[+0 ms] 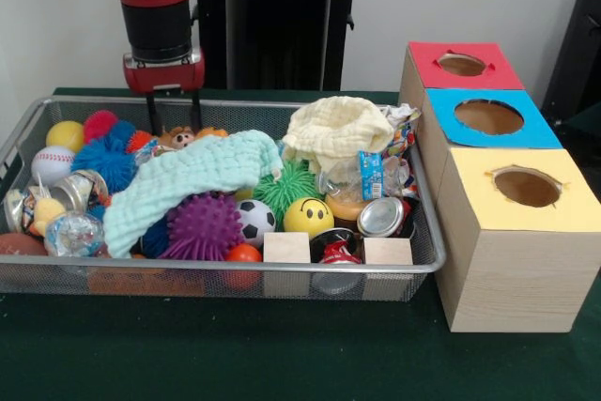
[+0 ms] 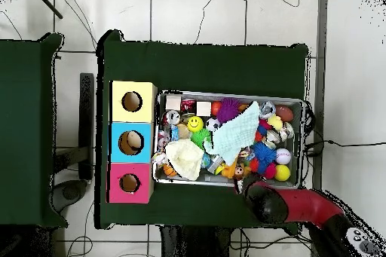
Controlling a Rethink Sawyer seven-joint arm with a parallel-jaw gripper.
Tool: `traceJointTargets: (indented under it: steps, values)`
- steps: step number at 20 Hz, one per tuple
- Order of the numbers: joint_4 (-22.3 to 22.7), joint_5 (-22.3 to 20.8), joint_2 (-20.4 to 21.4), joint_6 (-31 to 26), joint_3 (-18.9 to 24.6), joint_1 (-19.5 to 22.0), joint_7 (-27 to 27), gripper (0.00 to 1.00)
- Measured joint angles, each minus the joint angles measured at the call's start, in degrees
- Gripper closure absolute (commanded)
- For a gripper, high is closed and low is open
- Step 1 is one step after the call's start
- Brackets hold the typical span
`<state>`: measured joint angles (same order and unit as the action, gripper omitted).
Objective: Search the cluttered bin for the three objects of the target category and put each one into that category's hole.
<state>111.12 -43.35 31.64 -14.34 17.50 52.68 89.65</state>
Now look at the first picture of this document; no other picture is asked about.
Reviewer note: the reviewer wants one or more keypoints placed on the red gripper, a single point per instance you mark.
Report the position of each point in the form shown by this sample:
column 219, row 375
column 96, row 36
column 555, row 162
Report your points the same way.
column 164, row 76

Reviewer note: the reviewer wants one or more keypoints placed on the brown plush toy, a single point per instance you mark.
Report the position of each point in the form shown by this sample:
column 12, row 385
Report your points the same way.
column 180, row 138

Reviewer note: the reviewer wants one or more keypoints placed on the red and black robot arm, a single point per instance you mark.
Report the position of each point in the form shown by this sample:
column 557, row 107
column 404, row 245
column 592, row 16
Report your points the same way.
column 155, row 20

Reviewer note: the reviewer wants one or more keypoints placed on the metal mesh bin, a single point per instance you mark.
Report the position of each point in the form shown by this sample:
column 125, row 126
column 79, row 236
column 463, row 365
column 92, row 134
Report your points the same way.
column 141, row 286

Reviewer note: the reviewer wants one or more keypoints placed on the mint green cloth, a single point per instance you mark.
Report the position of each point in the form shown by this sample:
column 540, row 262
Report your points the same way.
column 188, row 171

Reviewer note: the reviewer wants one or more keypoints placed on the blue puffer ball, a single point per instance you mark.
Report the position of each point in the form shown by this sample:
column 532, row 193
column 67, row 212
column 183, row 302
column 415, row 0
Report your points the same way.
column 101, row 159

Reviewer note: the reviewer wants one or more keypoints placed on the purple spiky ball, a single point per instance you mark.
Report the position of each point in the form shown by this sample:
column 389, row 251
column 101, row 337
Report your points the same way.
column 202, row 227

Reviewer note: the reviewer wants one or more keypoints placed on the white baseball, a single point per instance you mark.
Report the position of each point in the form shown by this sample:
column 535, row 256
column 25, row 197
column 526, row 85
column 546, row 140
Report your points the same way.
column 50, row 165

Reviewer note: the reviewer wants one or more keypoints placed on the small soccer ball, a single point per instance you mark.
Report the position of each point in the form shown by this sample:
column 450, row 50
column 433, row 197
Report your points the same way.
column 253, row 222

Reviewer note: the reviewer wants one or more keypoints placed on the green spiky ball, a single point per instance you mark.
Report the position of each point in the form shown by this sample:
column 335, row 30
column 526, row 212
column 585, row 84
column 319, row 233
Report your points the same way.
column 286, row 189

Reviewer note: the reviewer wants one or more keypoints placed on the cream yellow cloth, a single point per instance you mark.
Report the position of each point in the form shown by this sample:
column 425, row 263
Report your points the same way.
column 333, row 131

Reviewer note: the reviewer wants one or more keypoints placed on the yellow smiley ball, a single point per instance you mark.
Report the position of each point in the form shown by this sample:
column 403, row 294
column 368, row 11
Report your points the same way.
column 307, row 220

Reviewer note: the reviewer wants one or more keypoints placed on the plain wooden cube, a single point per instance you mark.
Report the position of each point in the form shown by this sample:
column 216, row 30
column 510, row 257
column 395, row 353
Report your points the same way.
column 286, row 248
column 387, row 251

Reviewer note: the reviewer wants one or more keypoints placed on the dark green table cloth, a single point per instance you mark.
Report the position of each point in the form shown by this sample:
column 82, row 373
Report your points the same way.
column 282, row 354

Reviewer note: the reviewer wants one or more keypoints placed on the black upright panel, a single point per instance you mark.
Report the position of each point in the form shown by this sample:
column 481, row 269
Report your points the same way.
column 577, row 44

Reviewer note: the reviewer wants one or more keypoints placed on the green cloth side table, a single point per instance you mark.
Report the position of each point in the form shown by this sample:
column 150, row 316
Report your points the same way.
column 587, row 126

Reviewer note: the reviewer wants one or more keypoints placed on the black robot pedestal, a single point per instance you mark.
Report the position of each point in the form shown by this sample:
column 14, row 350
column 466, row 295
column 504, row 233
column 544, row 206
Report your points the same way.
column 282, row 44

